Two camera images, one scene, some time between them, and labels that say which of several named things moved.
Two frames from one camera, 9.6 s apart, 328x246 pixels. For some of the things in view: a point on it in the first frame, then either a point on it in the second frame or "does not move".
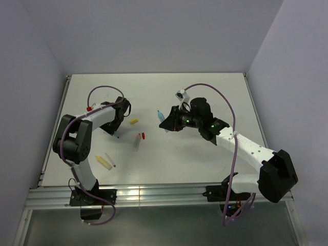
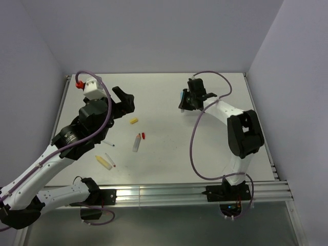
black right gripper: (172, 122) -> (183, 104)
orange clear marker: (137, 142) does not move
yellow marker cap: (133, 121) does not move
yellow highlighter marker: (102, 161) does not move
